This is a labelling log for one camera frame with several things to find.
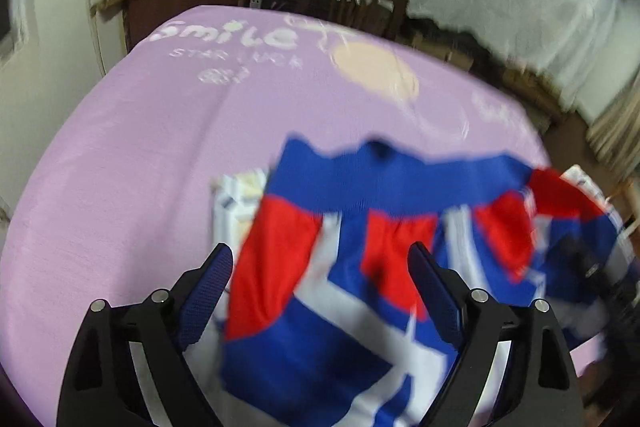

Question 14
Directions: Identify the red white blue garment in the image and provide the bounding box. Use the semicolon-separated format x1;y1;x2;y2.
220;139;639;426

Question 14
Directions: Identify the white geometric pattern cloth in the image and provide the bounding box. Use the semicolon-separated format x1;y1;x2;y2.
210;168;269;262

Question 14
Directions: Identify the purple smile bed sheet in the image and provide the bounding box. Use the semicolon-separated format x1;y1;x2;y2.
0;3;609;427

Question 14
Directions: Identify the dark wooden chair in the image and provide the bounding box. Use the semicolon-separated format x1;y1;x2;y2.
295;0;409;40

